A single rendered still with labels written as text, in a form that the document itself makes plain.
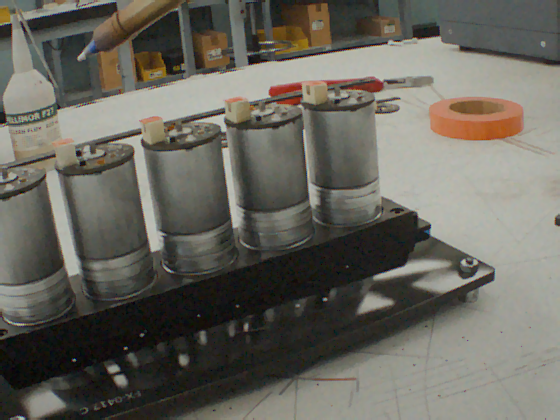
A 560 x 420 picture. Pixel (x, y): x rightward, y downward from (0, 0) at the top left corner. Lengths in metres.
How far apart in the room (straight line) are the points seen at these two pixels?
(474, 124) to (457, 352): 0.21
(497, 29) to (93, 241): 0.51
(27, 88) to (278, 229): 0.24
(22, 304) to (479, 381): 0.13
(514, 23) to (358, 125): 0.42
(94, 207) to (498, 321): 0.13
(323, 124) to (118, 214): 0.07
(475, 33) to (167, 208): 0.50
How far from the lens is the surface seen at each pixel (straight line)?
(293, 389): 0.19
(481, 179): 0.34
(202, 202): 0.21
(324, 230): 0.24
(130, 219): 0.20
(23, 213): 0.19
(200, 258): 0.21
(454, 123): 0.40
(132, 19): 0.18
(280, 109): 0.23
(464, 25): 0.68
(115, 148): 0.21
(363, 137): 0.23
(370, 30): 5.21
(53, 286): 0.20
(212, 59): 4.44
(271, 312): 0.21
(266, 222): 0.22
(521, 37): 0.63
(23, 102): 0.43
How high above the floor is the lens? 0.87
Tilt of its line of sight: 22 degrees down
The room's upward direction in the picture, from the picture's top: 6 degrees counter-clockwise
